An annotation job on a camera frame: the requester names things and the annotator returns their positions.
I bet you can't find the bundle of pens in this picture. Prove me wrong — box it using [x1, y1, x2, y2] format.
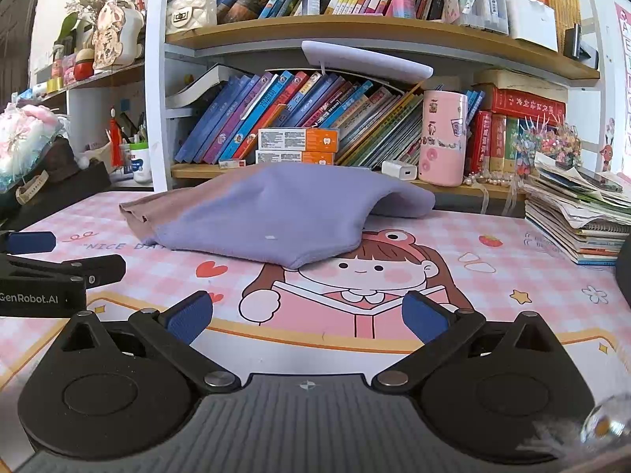
[118, 111, 149, 147]

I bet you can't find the pink checked cartoon desk mat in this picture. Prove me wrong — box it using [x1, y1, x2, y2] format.
[0, 190, 631, 405]

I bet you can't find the cartoon figure ornament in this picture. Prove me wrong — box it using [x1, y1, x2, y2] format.
[91, 0, 147, 71]

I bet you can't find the white jar with green rim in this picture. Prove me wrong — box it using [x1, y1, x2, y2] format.
[129, 141, 153, 184]

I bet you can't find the row of leaning picture books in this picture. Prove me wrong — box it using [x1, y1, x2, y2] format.
[175, 71, 429, 168]

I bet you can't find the red tassel ornament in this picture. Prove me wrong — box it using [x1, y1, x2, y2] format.
[109, 106, 123, 169]

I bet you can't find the white wooden bookshelf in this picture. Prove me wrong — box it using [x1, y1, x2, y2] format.
[34, 0, 609, 218]

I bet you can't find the white quilted handbag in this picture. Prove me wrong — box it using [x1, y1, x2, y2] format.
[166, 0, 218, 37]

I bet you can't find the pearl bracelet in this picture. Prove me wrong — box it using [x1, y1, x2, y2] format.
[461, 171, 512, 187]

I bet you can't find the small black box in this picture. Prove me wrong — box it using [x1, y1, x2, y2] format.
[564, 24, 600, 70]

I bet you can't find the wristwatch with beige strap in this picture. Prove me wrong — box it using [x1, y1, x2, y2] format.
[15, 169, 50, 206]

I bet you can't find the red round doll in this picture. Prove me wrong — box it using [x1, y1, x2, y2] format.
[72, 49, 95, 82]

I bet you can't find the white flat board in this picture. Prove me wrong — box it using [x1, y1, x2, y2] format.
[301, 40, 435, 82]

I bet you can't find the orange and white carton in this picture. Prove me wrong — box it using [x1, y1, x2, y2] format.
[255, 150, 337, 166]
[258, 128, 340, 153]

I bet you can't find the purple and pink sweater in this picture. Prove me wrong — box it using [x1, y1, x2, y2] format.
[118, 164, 437, 271]

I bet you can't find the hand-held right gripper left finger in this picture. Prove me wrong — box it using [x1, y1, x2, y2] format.
[53, 291, 242, 396]

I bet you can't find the black rounded object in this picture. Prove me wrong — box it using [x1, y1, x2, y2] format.
[614, 251, 631, 306]

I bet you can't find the colourful flower ornament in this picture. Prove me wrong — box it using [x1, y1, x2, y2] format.
[515, 118, 584, 178]

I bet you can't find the red thick book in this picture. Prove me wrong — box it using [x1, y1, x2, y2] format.
[487, 86, 567, 127]

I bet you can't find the open book with black edge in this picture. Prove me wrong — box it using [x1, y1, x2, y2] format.
[165, 63, 257, 110]

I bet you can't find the white charger plug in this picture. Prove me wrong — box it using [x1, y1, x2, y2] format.
[381, 160, 419, 181]

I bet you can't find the dark brown hat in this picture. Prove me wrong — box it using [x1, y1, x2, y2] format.
[20, 137, 82, 188]

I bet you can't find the stack of magazines and notebooks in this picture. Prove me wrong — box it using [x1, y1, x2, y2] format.
[523, 153, 631, 266]

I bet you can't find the pink sticker-covered cup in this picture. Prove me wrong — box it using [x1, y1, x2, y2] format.
[418, 89, 469, 187]

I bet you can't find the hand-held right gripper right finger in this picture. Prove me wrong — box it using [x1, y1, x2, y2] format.
[372, 291, 569, 396]

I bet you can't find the row of yellow books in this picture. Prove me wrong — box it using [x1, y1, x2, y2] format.
[537, 0, 583, 53]

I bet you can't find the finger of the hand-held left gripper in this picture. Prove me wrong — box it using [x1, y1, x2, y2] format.
[0, 231, 56, 253]
[0, 254, 127, 288]

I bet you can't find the white storage box with pens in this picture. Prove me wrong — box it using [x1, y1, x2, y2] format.
[505, 0, 561, 39]

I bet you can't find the wall poster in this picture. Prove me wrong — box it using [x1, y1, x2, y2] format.
[614, 2, 631, 178]

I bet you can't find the pink and white tulle bundle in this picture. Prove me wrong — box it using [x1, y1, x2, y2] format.
[0, 103, 65, 193]

